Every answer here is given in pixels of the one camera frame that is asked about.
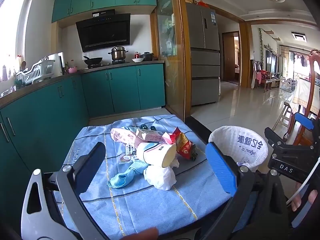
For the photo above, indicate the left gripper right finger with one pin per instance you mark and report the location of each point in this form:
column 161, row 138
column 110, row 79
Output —
column 236, row 181

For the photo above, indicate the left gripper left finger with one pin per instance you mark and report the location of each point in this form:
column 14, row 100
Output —
column 74, row 180

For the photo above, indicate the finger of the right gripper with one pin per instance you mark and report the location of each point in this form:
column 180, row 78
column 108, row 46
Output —
column 304, row 121
column 279, row 145

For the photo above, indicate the blue quilted cloth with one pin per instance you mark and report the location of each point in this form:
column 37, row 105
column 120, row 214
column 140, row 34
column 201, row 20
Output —
column 122, row 179

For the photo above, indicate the red snack wrapper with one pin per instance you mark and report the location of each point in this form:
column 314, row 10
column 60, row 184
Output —
column 184, row 146

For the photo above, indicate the pink plastic package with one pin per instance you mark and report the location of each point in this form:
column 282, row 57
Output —
column 124, row 135

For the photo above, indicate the white tissue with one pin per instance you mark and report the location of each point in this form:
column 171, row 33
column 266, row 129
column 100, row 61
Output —
column 161, row 178

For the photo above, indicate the paper cup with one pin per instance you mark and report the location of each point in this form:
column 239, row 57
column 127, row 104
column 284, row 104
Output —
column 158, row 154

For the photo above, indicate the clear snack bag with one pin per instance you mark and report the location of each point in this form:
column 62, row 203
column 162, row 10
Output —
column 128, row 156

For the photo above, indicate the white medicine box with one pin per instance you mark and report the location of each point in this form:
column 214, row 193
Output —
column 145, row 135

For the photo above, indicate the dark green foil wrapper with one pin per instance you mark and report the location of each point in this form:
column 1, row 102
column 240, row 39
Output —
column 146, row 127

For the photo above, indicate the white bag lined trash bin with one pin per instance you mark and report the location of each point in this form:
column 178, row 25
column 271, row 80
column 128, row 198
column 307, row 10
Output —
column 245, row 146

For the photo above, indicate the person's left hand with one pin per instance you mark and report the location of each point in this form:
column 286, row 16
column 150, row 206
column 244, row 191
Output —
column 148, row 234

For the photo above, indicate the wooden dining chair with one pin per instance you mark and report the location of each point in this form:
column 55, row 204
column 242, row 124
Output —
column 304, row 135

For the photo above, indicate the wooden stool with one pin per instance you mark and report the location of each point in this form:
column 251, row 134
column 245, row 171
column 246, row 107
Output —
column 285, row 119

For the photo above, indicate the teal lower cabinets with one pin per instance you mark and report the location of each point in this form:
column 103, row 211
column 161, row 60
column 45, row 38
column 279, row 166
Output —
column 36, row 132

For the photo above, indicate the blue checked tablecloth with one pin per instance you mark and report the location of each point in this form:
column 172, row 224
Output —
column 139, row 205

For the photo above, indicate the pink bowl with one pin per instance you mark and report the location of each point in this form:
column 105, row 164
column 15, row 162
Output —
column 72, row 70

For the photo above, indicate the white dish rack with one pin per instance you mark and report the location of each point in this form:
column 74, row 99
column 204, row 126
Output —
column 38, row 72

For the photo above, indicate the black wok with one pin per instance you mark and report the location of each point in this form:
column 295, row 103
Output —
column 92, row 61

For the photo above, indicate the silver refrigerator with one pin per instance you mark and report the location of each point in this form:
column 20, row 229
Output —
column 205, row 54

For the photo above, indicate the steel stock pot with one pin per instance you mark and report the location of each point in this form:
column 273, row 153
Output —
column 118, row 53

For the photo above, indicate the white bowl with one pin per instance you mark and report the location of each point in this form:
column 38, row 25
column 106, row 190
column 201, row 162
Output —
column 138, row 60

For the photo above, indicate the black small pot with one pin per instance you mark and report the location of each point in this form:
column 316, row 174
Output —
column 147, row 56

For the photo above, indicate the black range hood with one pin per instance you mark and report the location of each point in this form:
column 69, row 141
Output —
column 104, row 31

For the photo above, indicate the wooden glass sliding door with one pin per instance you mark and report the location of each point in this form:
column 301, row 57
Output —
column 171, row 43

